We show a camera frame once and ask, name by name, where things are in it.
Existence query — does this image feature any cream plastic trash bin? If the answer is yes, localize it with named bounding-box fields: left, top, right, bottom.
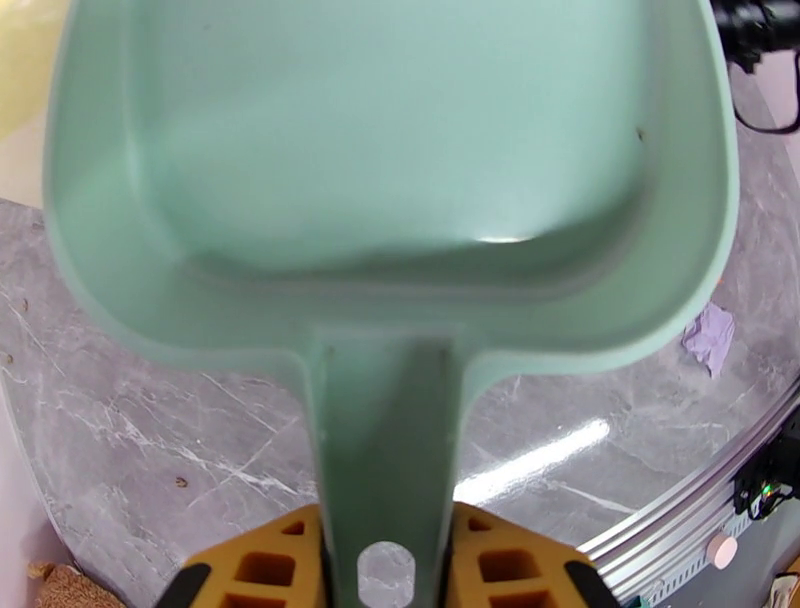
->
left=0, top=134, right=53, bottom=211

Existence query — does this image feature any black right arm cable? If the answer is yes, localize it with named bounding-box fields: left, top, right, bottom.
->
left=731, top=62, right=800, bottom=136

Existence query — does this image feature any aluminium rail frame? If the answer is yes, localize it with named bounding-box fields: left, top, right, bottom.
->
left=577, top=374, right=800, bottom=608

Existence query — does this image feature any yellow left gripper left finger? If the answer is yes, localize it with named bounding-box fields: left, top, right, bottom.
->
left=156, top=504, right=326, bottom=608

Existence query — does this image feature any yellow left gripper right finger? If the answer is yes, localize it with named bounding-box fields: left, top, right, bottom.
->
left=446, top=502, right=620, bottom=608

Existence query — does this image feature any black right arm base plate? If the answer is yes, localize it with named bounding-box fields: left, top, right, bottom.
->
left=732, top=409, right=800, bottom=520

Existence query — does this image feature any green plastic dustpan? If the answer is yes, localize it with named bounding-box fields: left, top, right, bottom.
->
left=42, top=0, right=742, bottom=608

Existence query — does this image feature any purple crumpled paper scrap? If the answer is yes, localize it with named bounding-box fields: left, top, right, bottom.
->
left=681, top=302, right=736, bottom=379

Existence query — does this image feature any brown plush dog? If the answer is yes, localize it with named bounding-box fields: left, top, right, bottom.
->
left=27, top=561, right=117, bottom=608

